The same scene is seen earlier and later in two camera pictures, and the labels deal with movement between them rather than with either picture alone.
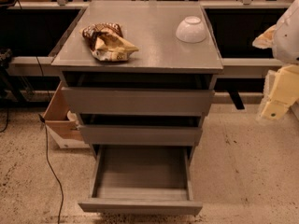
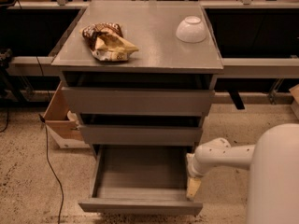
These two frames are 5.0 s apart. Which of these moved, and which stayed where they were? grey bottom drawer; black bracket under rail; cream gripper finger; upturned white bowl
Moved: cream gripper finger
Stayed: black bracket under rail; upturned white bowl; grey bottom drawer
